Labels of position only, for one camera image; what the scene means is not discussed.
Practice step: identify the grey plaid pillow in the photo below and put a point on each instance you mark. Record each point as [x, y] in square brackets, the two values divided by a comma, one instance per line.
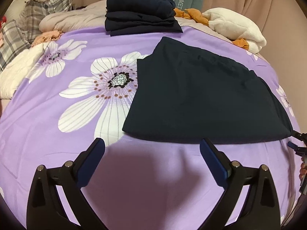
[19, 34]

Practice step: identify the red puffer jacket far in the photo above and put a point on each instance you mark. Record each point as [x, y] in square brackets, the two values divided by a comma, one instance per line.
[2, 21]

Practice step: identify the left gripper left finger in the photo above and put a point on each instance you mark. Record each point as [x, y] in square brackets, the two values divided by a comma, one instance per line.
[81, 170]

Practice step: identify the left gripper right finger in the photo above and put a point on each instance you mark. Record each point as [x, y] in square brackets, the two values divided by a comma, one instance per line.
[222, 169]

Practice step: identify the person's right hand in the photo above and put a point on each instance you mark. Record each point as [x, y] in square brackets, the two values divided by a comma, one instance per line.
[303, 171]

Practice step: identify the purple floral bed sheet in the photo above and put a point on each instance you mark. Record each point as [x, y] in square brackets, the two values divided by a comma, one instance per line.
[86, 93]

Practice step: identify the folded navy clothes stack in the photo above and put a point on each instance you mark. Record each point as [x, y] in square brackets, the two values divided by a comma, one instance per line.
[127, 17]

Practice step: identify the dark navy zip jacket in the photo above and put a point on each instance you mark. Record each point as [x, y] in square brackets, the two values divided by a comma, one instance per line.
[186, 94]

